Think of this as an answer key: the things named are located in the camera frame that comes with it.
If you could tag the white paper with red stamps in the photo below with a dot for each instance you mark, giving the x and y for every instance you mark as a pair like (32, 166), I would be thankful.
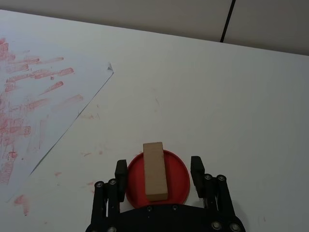
(36, 108)

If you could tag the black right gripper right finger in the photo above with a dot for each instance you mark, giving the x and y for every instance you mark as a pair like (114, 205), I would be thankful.
(200, 178)

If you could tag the round red ink pad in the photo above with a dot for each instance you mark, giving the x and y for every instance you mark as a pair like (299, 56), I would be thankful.
(158, 179)

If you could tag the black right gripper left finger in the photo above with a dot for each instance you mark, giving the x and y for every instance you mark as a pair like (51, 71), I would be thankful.
(120, 178)

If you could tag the rectangular wooden stamp block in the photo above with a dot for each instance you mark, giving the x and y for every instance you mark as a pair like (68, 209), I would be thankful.
(155, 171)

